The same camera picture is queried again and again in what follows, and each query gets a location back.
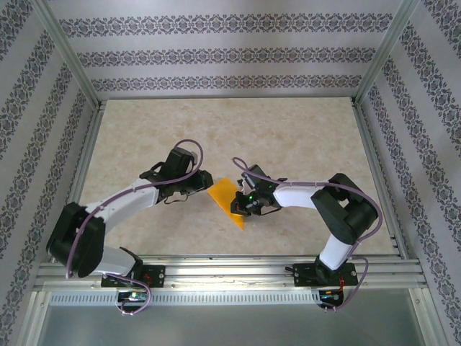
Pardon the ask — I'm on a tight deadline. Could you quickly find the small circuit board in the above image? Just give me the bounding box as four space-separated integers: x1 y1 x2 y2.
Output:
117 291 148 303
319 289 344 302

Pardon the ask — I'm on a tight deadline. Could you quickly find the aluminium side rail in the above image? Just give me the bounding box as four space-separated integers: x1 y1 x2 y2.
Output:
52 100 107 262
351 99 410 260

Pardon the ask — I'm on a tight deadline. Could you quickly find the grey metal panel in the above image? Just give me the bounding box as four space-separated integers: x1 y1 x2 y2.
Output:
21 290 439 346

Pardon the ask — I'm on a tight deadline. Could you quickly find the orange cloth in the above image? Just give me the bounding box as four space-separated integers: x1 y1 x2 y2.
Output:
207 177 248 231

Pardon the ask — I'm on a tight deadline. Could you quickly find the aluminium corner post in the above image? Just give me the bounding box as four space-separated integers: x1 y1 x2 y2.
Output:
30 0 102 111
354 0 429 107

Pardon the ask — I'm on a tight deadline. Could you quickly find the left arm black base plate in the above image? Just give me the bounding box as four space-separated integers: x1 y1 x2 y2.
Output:
102 265 166 289

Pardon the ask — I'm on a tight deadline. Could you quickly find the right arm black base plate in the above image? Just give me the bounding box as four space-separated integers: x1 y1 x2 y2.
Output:
293 262 358 288

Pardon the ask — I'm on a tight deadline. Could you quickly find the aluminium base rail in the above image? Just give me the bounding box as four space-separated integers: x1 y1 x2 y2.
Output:
34 254 428 291

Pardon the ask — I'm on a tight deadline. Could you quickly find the slotted grey cable duct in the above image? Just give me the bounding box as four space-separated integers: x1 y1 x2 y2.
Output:
48 290 323 306

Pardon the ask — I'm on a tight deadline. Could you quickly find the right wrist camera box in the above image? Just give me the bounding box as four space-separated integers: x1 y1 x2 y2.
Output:
239 174 256 194

